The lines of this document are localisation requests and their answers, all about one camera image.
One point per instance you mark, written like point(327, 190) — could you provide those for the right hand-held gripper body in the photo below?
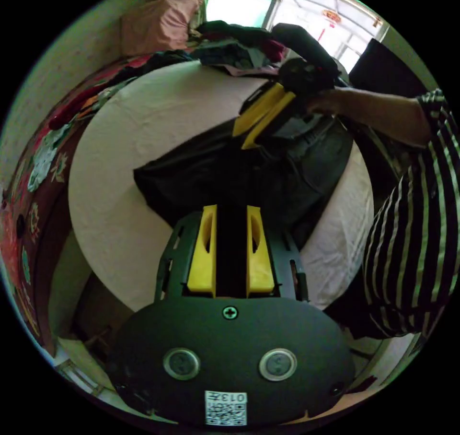
point(309, 77)

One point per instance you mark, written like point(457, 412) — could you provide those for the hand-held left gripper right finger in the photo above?
point(259, 266)

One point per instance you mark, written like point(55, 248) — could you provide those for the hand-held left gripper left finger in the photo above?
point(203, 262)

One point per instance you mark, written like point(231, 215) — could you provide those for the black t-shirt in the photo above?
point(201, 176)

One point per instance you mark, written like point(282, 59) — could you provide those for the person's right forearm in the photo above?
point(384, 115)

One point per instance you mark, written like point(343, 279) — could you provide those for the person's right hand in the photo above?
point(327, 102)

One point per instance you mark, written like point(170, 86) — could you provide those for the pile of clothes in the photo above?
point(230, 48)

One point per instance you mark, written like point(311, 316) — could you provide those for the window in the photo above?
point(309, 3)

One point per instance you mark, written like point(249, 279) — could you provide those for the pink pillow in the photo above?
point(158, 21)

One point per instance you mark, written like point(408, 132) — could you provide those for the person's body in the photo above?
point(406, 233)

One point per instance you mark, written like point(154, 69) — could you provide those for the bed with red floral quilt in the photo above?
point(39, 197)

